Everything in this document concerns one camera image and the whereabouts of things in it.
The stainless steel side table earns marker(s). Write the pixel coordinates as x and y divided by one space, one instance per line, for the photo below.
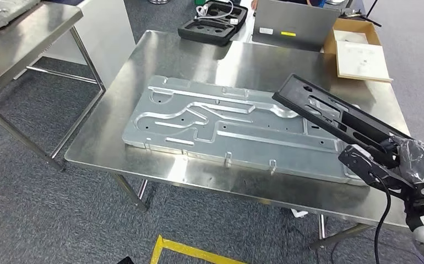
33 40

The stainless steel workbench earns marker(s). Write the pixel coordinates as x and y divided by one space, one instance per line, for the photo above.
197 58

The grey laptop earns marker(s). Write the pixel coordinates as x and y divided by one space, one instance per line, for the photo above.
296 22

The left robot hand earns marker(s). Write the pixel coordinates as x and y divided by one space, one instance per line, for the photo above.
126 261

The white cabinet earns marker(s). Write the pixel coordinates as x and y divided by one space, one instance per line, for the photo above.
102 36

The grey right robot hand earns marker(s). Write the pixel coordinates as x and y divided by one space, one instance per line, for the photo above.
416 160

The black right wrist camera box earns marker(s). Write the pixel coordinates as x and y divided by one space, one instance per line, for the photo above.
361 165

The black foam case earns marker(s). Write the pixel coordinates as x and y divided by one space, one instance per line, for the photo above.
204 32

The long black plastic trim part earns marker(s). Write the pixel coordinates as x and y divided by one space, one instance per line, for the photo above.
343 120

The person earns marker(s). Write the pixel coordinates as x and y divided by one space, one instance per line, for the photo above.
254 4

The grey plastic-wrapped bundle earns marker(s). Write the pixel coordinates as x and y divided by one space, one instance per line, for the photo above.
4 12

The cardboard box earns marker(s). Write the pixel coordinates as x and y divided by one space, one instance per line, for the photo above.
354 23

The large stamped metal plate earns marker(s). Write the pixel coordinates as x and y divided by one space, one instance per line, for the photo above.
234 138

